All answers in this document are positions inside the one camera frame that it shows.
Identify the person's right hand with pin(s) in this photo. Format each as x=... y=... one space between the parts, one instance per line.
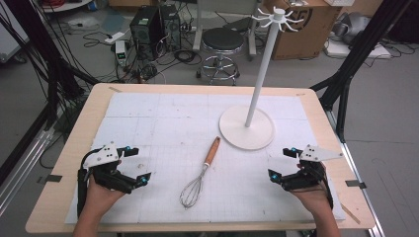
x=316 y=199

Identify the white grid mat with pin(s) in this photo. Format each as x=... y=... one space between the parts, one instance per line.
x=171 y=125

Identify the white power strip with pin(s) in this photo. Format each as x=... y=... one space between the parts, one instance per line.
x=114 y=38

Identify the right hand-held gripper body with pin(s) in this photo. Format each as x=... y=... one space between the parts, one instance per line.
x=316 y=154

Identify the black computer tower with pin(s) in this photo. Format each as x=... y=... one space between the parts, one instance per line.
x=172 y=26
x=145 y=31

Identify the grey bag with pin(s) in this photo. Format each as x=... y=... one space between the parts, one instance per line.
x=352 y=26

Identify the person's left hand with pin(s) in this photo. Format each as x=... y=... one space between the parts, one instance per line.
x=100 y=196

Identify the black tape strip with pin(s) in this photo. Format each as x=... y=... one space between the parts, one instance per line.
x=355 y=184
x=49 y=178

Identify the black metal frame stand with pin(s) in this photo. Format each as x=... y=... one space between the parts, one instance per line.
x=52 y=65
x=359 y=49

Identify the white flat board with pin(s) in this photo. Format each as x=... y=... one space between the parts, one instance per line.
x=359 y=51

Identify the aluminium rail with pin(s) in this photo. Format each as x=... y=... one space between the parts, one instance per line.
x=362 y=184
x=23 y=171

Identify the small device with green display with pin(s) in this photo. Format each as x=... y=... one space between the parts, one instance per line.
x=120 y=52

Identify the white hook rack stand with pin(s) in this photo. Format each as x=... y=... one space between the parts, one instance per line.
x=260 y=79

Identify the brown cardboard box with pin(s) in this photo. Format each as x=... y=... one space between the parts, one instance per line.
x=306 y=33

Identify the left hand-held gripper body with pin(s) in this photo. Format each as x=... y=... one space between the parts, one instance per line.
x=107 y=154

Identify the black round stool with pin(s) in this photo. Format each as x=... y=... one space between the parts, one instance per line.
x=222 y=39

